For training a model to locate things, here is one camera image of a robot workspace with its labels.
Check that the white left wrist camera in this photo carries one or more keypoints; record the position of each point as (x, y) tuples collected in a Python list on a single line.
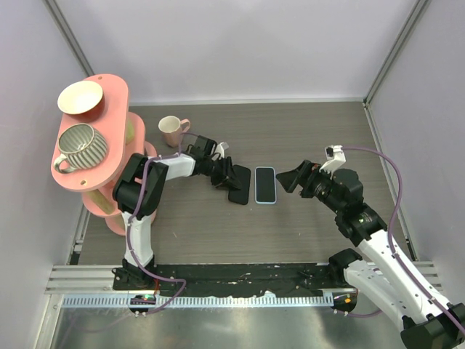
[(220, 149)]

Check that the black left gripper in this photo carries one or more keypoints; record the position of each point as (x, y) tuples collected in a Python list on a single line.
[(227, 171)]

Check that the pink tiered shelf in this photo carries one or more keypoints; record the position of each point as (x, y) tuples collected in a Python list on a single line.
[(124, 132)]

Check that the black phone case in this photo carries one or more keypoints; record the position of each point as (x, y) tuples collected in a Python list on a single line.
[(241, 195)]

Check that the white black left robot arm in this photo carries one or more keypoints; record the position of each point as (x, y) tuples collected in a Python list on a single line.
[(138, 193)]

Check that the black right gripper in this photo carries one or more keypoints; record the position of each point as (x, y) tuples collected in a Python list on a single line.
[(290, 179)]

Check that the blue smartphone black screen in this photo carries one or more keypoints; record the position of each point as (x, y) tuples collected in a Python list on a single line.
[(265, 184)]

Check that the grey striped mug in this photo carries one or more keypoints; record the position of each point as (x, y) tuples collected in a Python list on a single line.
[(81, 146)]

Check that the pink mug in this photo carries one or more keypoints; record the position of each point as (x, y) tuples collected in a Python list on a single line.
[(171, 128)]

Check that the white bowl red outside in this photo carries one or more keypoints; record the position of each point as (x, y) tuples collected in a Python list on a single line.
[(83, 101)]

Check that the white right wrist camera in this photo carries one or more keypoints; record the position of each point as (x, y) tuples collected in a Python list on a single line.
[(335, 158)]

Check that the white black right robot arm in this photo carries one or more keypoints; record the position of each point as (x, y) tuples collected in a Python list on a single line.
[(375, 265)]

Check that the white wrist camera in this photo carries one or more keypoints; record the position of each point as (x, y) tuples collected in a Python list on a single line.
[(220, 149), (335, 158)]

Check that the aluminium frame rail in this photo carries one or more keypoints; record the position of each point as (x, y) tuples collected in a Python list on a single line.
[(94, 286)]

